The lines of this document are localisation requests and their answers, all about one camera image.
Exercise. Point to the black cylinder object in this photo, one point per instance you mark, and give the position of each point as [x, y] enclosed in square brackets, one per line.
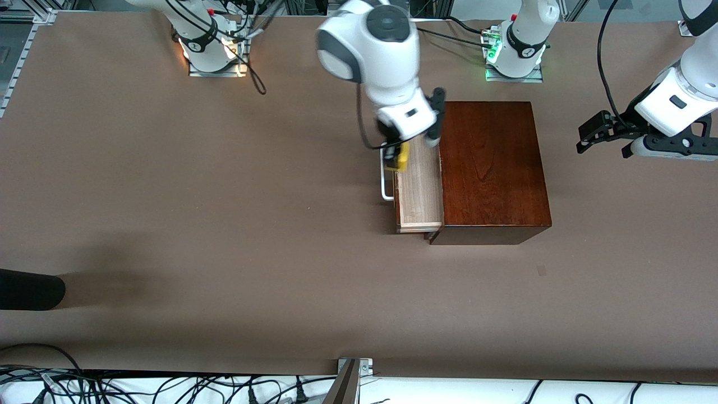
[28, 289]

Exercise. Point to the brown paper table cover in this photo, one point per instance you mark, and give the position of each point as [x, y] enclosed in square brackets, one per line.
[224, 168]

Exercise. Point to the metal corner bracket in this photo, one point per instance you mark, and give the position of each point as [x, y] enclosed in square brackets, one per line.
[685, 28]

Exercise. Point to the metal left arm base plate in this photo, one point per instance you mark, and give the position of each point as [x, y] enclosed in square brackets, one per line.
[513, 78]

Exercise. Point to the aluminium table frame rail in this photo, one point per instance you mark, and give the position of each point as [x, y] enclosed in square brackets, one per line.
[17, 67]

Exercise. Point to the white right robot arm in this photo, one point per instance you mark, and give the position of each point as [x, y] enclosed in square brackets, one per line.
[381, 62]

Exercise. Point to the dark wooden drawer cabinet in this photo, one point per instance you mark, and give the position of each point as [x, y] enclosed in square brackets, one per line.
[488, 163]

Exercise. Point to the yellow cube block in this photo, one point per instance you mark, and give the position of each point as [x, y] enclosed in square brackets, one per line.
[404, 157]

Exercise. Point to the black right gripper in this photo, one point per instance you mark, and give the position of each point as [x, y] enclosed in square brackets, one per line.
[388, 133]

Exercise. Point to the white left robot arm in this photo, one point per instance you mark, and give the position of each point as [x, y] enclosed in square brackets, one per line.
[524, 39]

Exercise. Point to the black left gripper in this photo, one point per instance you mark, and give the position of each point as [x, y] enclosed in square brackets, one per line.
[629, 119]

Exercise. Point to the aluminium post with bracket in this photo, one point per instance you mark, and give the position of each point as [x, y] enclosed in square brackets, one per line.
[345, 384]

